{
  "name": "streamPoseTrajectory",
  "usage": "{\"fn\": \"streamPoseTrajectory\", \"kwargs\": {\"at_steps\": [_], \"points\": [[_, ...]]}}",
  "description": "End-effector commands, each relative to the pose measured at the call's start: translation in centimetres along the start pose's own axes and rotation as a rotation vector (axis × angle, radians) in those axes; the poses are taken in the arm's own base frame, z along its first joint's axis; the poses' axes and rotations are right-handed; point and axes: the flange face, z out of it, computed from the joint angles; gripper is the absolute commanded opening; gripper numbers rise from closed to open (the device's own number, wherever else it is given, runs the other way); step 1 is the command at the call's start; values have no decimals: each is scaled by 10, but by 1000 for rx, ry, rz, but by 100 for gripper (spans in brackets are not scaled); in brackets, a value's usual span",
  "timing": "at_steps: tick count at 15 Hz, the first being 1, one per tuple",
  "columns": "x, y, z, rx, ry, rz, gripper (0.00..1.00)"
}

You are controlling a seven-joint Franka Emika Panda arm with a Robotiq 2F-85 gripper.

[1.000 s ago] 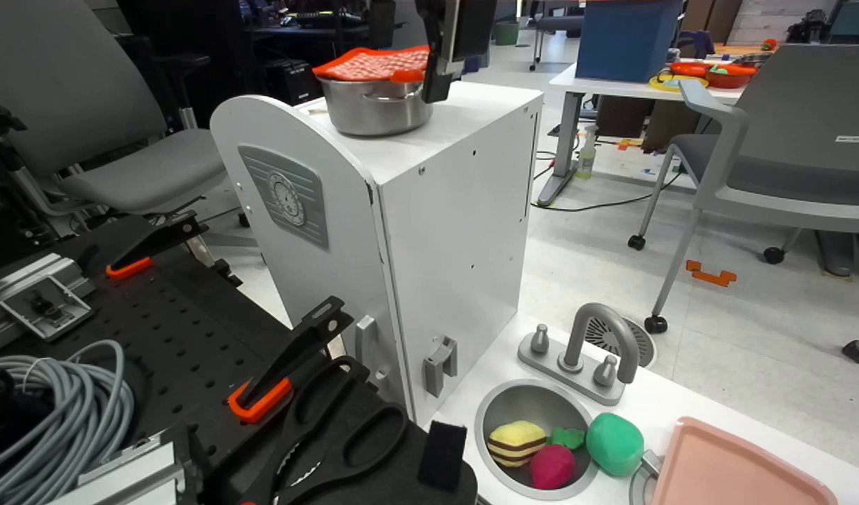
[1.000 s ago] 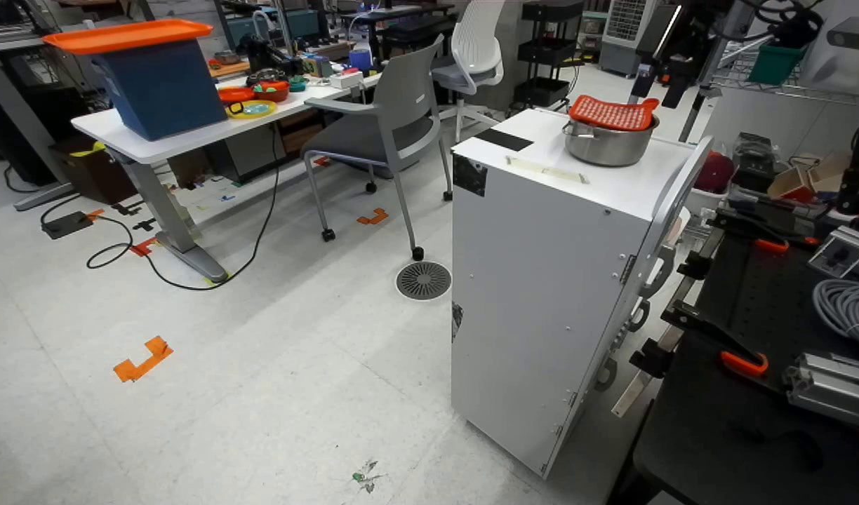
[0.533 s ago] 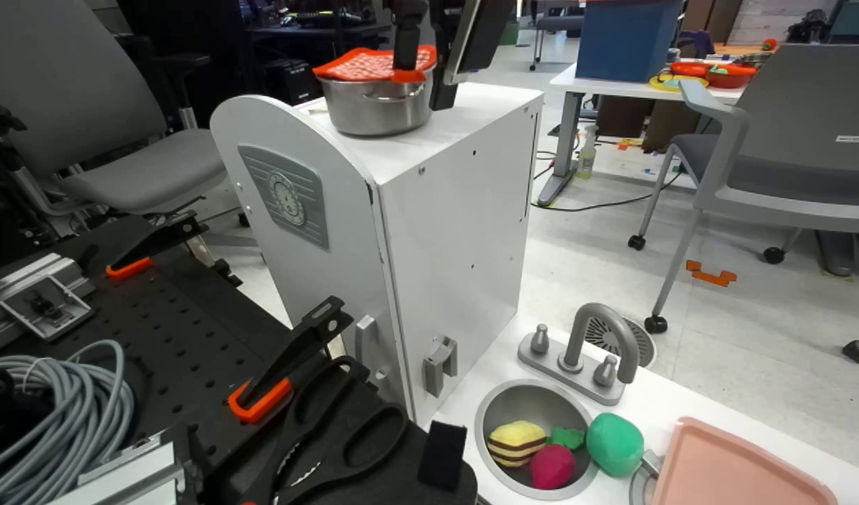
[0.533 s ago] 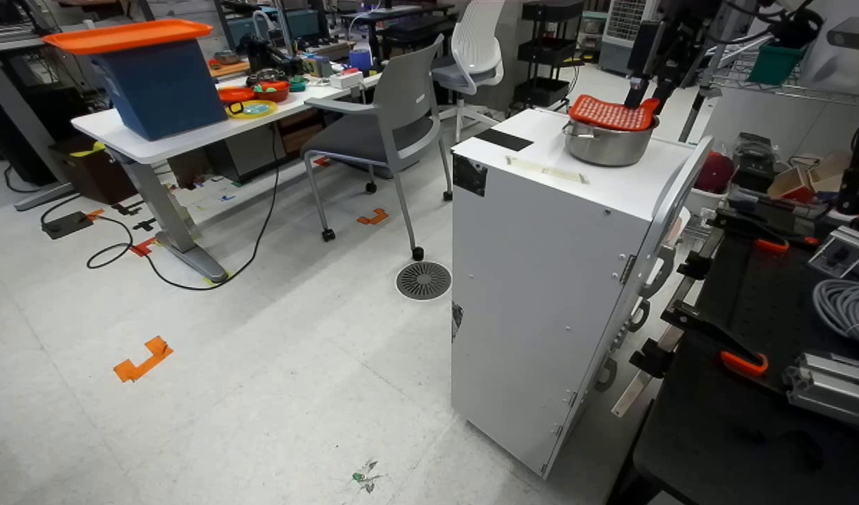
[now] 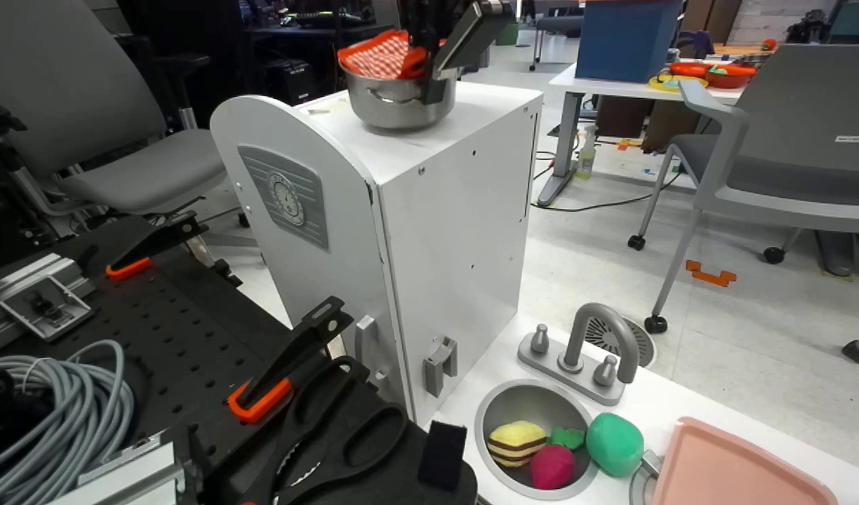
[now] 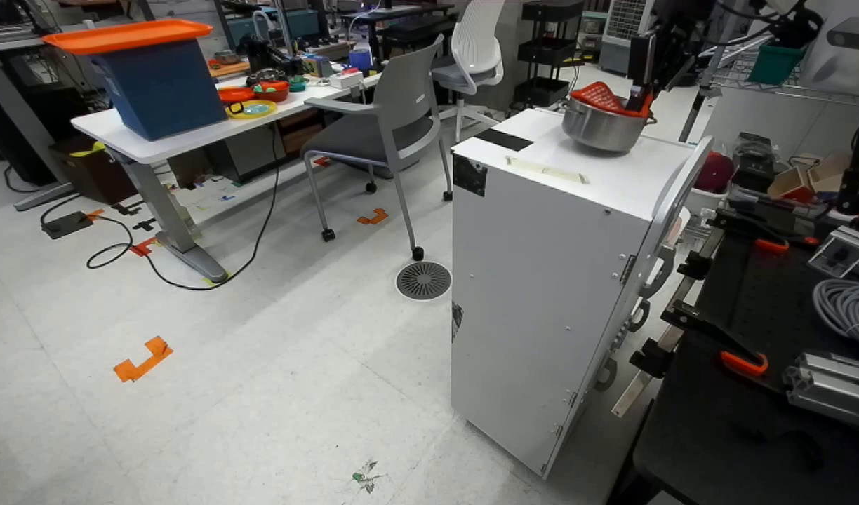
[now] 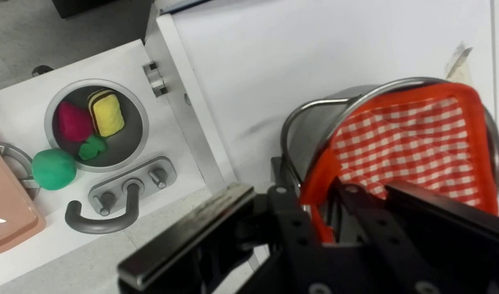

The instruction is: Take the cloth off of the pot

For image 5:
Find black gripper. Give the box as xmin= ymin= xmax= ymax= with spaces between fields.
xmin=395 ymin=0 xmax=507 ymax=103

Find orange patterned cloth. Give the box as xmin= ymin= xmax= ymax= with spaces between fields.
xmin=333 ymin=25 xmax=434 ymax=82

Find stainless steel pot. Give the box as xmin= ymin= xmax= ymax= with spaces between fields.
xmin=343 ymin=67 xmax=456 ymax=134

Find white office desk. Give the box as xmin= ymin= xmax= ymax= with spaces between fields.
xmin=535 ymin=61 xmax=745 ymax=211

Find white toy kitchen cabinet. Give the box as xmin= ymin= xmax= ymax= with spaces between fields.
xmin=208 ymin=80 xmax=543 ymax=430

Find white spray bottle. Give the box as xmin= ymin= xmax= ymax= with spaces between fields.
xmin=571 ymin=120 xmax=604 ymax=182

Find blue plastic storage bin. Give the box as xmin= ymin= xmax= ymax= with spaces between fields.
xmin=574 ymin=0 xmax=685 ymax=84

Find yellow green plate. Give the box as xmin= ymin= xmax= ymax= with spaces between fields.
xmin=649 ymin=73 xmax=687 ymax=95

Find orange plastic tray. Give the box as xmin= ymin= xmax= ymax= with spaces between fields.
xmin=667 ymin=56 xmax=761 ymax=94

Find gray toy faucet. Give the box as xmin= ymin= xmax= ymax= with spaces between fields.
xmin=514 ymin=300 xmax=643 ymax=406

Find round metal sink bowl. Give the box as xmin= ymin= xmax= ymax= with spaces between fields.
xmin=470 ymin=376 xmax=604 ymax=503

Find gray office chair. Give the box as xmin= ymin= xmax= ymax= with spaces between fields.
xmin=0 ymin=0 xmax=233 ymax=223
xmin=626 ymin=39 xmax=859 ymax=366

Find yellow striped toy sponge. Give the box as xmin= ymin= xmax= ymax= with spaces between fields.
xmin=484 ymin=418 xmax=553 ymax=471

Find black rectangular block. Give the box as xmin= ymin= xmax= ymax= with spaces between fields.
xmin=416 ymin=418 xmax=468 ymax=493

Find small green toy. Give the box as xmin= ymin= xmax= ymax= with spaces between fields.
xmin=550 ymin=425 xmax=588 ymax=454

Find pink toy ball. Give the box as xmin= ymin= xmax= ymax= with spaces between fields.
xmin=528 ymin=443 xmax=581 ymax=491

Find teal rounded toy block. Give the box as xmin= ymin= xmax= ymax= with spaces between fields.
xmin=584 ymin=409 xmax=644 ymax=479

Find silver mounting plate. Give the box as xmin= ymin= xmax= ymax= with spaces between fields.
xmin=0 ymin=272 xmax=94 ymax=346

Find pink plastic tray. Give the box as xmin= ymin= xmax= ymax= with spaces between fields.
xmin=650 ymin=415 xmax=838 ymax=505

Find black clamp orange handle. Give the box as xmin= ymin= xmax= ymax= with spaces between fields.
xmin=223 ymin=294 xmax=357 ymax=426
xmin=104 ymin=211 xmax=209 ymax=284

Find aluminium extrusion rail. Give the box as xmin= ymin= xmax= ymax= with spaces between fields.
xmin=0 ymin=251 xmax=82 ymax=359

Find gray cable bundle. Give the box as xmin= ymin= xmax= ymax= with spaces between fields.
xmin=0 ymin=338 xmax=138 ymax=505

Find silver metal bracket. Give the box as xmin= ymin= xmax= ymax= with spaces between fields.
xmin=73 ymin=433 xmax=184 ymax=505

